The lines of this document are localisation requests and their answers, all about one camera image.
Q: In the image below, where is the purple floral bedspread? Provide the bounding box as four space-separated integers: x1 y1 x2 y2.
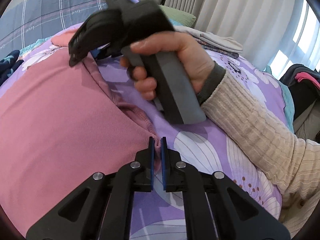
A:
0 21 296 240

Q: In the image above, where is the blue plaid quilt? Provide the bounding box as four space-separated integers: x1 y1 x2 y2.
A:
1 0 107 58

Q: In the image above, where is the person's right hand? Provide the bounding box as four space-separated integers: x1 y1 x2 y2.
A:
120 31 215 104

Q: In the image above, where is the cream knit sweater sleeve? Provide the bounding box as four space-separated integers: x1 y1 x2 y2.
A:
195 61 319 236

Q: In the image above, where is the beige curtain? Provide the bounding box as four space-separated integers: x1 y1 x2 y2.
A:
156 0 319 77

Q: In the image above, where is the navy star-pattern folded garment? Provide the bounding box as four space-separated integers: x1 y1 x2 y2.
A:
0 50 24 86

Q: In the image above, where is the green pillow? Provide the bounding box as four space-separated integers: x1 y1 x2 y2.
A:
160 5 196 27

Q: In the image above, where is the pink long-sleeve shirt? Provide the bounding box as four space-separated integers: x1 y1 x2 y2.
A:
1 48 155 235

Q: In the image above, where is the grey folded clothes stack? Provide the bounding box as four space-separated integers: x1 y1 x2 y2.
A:
174 25 243 59

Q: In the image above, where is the orange folded garment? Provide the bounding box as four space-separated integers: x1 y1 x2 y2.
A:
51 28 78 47

